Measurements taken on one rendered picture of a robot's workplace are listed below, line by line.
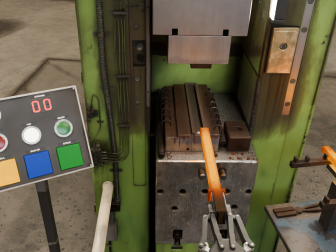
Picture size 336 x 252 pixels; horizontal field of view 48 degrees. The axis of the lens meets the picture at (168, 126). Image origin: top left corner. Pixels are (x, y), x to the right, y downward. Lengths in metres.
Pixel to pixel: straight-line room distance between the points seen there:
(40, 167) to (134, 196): 0.63
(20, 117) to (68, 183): 1.53
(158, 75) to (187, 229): 0.71
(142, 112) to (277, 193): 0.76
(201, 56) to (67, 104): 0.46
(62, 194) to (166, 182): 1.33
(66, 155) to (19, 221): 1.33
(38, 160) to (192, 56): 0.59
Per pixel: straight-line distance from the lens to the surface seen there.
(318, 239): 1.55
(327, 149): 1.53
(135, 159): 1.63
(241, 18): 1.23
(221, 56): 1.26
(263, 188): 1.80
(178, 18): 1.20
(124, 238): 1.97
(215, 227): 0.94
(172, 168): 1.40
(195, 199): 1.51
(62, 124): 1.26
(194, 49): 1.23
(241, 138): 1.43
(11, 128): 1.25
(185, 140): 1.40
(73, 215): 2.50
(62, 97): 1.27
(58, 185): 2.74
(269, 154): 1.68
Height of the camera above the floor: 1.76
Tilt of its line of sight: 32 degrees down
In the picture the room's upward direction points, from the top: 2 degrees clockwise
